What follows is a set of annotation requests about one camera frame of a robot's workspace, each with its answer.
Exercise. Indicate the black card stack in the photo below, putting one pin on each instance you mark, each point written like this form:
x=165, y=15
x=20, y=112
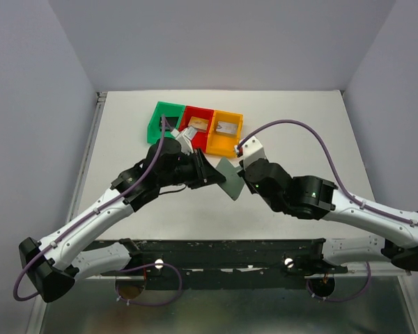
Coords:
x=171, y=122

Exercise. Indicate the yellow plastic bin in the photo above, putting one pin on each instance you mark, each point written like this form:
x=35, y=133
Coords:
x=220, y=145

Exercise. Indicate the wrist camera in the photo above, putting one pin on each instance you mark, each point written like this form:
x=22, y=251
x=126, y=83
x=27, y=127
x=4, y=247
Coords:
x=250, y=151
x=185, y=137

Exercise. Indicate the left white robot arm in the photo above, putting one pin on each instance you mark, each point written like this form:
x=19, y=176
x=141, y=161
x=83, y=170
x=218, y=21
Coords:
x=56, y=262

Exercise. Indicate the copper card stack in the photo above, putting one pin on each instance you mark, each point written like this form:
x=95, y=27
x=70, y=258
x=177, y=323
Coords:
x=200, y=124

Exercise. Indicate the red plastic bin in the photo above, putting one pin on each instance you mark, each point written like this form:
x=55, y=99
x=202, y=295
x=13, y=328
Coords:
x=201, y=138

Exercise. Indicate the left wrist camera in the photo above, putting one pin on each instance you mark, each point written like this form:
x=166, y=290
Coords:
x=185, y=137

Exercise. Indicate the green leather card holder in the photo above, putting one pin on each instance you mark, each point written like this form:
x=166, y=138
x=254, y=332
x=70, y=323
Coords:
x=234, y=183

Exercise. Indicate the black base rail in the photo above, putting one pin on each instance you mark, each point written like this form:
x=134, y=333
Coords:
x=225, y=264

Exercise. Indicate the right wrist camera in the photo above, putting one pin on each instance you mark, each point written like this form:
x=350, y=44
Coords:
x=250, y=151

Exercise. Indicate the silver card stack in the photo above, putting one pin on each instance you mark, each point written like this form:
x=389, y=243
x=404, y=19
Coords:
x=226, y=128

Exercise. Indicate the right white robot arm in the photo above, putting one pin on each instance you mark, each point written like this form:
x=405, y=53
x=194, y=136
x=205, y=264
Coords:
x=391, y=234

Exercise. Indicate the green plastic bin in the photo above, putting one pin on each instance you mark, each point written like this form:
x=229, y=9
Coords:
x=154, y=128

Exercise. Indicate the aluminium frame rail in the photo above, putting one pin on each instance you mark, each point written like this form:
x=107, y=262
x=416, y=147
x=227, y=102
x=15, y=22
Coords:
x=39, y=306

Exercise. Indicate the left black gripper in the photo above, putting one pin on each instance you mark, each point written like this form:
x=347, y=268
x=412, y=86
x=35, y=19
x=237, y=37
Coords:
x=205, y=174

